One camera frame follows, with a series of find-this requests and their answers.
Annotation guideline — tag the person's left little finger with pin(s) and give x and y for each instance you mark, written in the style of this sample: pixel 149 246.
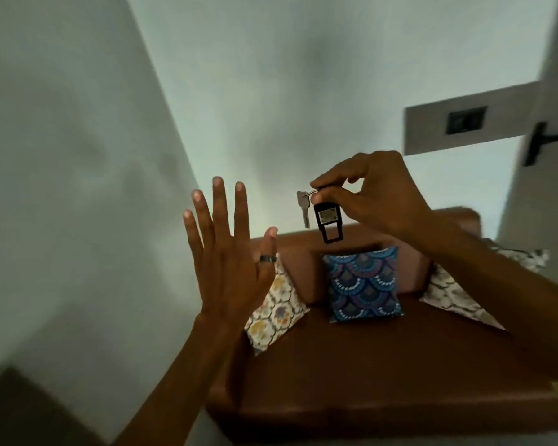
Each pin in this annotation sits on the person's left little finger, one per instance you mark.
pixel 192 234

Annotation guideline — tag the person's left middle finger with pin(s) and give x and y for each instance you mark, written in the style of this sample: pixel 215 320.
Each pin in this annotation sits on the person's left middle finger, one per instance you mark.
pixel 220 206

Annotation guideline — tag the white door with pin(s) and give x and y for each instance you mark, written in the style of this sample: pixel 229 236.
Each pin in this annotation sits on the white door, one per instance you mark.
pixel 539 204

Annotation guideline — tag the silver key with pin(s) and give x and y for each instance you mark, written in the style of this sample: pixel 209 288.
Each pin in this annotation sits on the silver key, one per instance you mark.
pixel 304 206

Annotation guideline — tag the black wall switch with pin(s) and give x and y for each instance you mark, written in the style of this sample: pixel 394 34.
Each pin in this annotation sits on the black wall switch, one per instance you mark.
pixel 466 120

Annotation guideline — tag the person's left thumb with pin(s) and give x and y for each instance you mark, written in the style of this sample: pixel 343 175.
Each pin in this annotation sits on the person's left thumb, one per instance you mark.
pixel 267 248

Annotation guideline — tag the brown sofa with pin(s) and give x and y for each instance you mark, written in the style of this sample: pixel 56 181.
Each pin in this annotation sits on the brown sofa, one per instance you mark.
pixel 390 366

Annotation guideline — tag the white brown patterned cushion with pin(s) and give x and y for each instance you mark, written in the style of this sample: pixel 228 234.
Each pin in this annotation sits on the white brown patterned cushion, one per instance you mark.
pixel 455 297

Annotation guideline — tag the person's right hand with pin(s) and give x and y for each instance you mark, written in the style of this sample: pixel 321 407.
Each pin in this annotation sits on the person's right hand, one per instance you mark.
pixel 386 195

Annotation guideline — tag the black key fob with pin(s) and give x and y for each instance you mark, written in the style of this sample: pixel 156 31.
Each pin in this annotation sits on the black key fob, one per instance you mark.
pixel 328 222

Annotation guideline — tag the blue patterned cushion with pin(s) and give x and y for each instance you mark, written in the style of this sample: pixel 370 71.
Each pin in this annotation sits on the blue patterned cushion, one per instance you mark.
pixel 362 285

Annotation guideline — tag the person's right forearm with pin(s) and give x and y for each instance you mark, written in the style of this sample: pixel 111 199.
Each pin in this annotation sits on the person's right forearm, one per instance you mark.
pixel 497 297

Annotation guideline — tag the person's left hand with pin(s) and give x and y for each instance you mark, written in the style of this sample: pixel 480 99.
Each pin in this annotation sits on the person's left hand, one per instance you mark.
pixel 225 278

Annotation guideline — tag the yellow patterned cushion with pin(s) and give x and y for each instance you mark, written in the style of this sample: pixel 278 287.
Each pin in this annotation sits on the yellow patterned cushion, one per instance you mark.
pixel 276 311

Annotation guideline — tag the person's left forearm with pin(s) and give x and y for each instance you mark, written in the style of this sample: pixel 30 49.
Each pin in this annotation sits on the person's left forearm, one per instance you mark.
pixel 186 380

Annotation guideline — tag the person's right thumb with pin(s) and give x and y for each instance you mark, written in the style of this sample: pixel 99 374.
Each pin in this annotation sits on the person's right thumb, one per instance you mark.
pixel 332 195

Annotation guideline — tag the white wall switch plate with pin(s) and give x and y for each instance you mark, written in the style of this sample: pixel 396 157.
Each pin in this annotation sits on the white wall switch plate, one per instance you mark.
pixel 428 127

